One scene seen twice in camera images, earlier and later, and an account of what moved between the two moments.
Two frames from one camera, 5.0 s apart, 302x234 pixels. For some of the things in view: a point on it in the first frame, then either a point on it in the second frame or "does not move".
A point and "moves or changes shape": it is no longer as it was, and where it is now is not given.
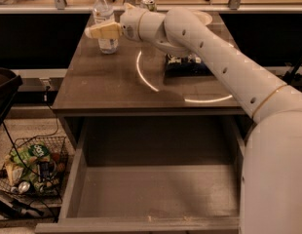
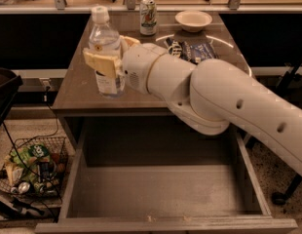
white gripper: [130, 23] to [137, 67]
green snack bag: [29, 156] does not move
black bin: [7, 84] does not move
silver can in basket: [23, 186] does not move
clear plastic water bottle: [103, 15] moves or changes shape
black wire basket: [35, 167] does not move
